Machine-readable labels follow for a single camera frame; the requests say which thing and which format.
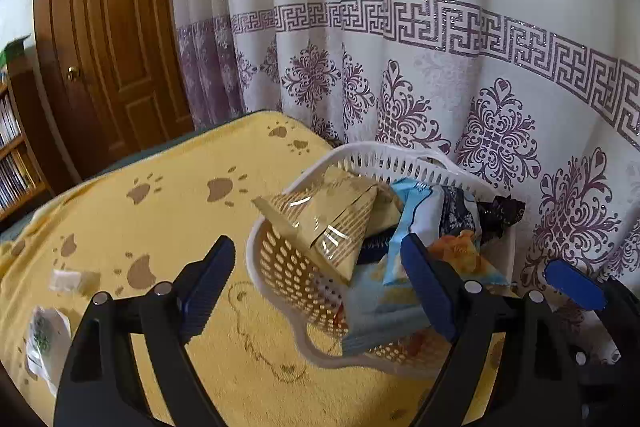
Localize white plastic basket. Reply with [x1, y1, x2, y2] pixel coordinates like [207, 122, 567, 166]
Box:
[245, 141, 501, 379]

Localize light blue snack bag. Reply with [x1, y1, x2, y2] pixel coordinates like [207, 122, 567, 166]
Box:
[342, 178, 508, 357]

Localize white purple patterned curtain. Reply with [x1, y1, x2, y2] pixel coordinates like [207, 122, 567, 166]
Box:
[172, 0, 639, 291]

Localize wooden bookshelf with books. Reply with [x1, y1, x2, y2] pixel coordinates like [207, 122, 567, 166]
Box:
[1, 69, 53, 225]

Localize beige gold striped packet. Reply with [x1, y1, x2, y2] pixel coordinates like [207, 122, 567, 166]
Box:
[253, 166, 404, 284]

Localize yellow paw print blanket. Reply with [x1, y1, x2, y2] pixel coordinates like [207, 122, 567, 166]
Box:
[0, 109, 507, 427]

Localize white green snack packet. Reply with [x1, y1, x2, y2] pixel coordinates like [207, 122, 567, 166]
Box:
[25, 307, 72, 397]

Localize small white wrapped candy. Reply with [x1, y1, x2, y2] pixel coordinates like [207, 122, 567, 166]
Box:
[49, 270, 101, 295]

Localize green box on shelf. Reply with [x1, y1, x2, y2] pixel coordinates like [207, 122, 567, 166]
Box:
[0, 36, 28, 67]

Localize brown wooden door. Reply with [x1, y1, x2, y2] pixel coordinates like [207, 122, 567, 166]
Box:
[34, 0, 194, 179]

